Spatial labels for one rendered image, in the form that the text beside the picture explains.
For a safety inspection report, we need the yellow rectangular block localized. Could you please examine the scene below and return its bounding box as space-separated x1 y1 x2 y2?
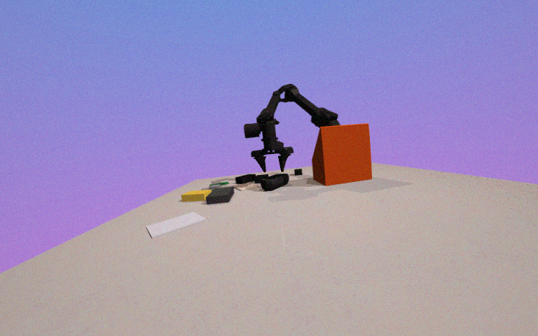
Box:
181 190 212 202

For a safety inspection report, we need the dark grey switch panel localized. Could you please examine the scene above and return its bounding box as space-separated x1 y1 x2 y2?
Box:
261 174 289 191

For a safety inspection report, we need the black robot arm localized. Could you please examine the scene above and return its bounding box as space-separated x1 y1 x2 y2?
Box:
244 84 340 138

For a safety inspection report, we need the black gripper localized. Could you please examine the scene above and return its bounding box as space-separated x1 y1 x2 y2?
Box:
251 134 294 172

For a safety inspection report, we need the white flat rectangular card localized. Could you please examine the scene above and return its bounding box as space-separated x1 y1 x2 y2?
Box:
146 212 207 238

